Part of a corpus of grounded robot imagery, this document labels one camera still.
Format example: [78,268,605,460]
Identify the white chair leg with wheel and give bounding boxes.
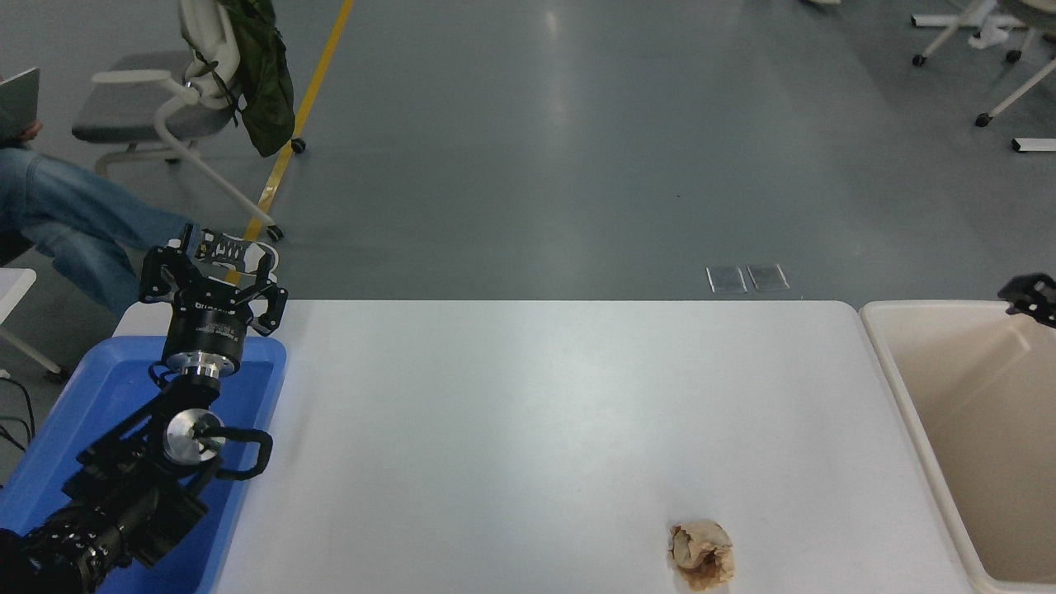
[974,62,1056,127]

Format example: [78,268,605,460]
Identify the dark green jacket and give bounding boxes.
[216,0,295,158]

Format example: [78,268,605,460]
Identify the large pale bin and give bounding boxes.
[860,300,1056,594]

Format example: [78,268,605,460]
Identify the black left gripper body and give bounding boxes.
[162,296,250,366]

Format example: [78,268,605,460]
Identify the seated person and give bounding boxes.
[0,142,281,316]

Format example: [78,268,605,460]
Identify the blue plastic tray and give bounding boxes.
[0,334,288,594]

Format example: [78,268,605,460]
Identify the white wheeled chair base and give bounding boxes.
[912,0,1056,67]

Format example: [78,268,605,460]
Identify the black floor cables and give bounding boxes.
[0,375,35,455]

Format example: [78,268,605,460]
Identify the grey laptop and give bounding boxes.
[0,68,40,143]

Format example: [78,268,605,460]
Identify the crumpled tan paper ball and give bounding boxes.
[669,519,735,592]

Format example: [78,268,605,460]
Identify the grey white office chair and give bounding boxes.
[70,0,308,242]

